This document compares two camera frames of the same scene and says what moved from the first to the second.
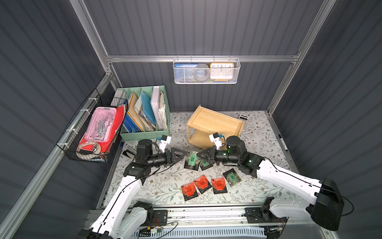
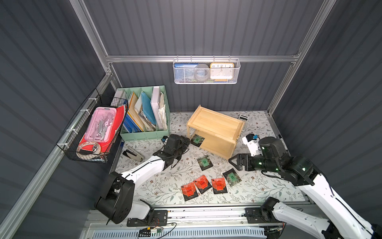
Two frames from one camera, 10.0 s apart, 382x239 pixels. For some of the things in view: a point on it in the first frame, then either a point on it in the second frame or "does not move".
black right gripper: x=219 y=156 to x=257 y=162
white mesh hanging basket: x=203 y=71 does not move
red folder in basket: x=105 y=147 does not move
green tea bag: x=192 y=160 to x=197 y=140
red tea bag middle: x=202 y=183 does not move
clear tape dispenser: x=96 y=151 does not move
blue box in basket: x=185 y=65 does not move
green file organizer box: x=148 y=114 does not move
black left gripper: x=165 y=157 to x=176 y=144
